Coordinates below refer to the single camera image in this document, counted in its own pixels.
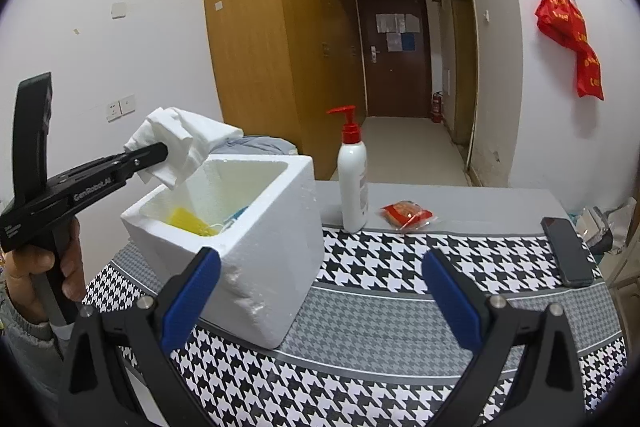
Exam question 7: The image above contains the person's left hand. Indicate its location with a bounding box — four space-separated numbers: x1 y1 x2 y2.
2 218 88 323

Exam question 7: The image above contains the clear plastic packaging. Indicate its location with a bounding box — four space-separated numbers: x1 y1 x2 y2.
575 206 616 253

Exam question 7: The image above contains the white foam box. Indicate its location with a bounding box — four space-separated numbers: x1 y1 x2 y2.
121 153 325 350

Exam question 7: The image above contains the red snack packet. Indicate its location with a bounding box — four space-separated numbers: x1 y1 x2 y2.
380 200 441 233

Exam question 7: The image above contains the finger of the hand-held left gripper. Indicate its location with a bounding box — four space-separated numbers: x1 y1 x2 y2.
107 143 169 182

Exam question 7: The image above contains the yellow plastic bag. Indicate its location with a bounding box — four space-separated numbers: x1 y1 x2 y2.
167 206 221 238

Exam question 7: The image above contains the grey blue cloth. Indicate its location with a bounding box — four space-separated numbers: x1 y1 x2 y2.
220 136 298 156

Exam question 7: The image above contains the wooden side door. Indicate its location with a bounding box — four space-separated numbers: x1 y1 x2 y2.
446 0 478 148

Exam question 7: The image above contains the black smartphone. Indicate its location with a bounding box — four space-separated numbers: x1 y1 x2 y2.
541 216 596 288

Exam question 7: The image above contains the red plastic bag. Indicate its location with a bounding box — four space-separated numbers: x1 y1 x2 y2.
574 42 606 100
534 0 587 50

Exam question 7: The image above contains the white pump lotion bottle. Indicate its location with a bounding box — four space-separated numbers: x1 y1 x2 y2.
326 105 370 234

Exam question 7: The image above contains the wooden wardrobe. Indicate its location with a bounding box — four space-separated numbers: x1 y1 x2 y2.
200 0 368 182

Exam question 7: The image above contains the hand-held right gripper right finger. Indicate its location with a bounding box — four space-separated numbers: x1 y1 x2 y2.
421 248 586 427

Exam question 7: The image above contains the person's left forearm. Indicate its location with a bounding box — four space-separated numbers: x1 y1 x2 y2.
0 294 66 358

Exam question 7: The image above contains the blue face mask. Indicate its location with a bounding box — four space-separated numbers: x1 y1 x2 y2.
220 205 251 230

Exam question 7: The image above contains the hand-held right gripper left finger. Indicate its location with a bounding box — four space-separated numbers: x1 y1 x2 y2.
59 246 222 427

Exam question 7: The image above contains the dark brown entrance door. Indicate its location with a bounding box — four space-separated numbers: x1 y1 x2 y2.
356 0 433 118

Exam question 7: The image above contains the houndstooth tablecloth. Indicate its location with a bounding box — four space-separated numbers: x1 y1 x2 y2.
82 227 628 427

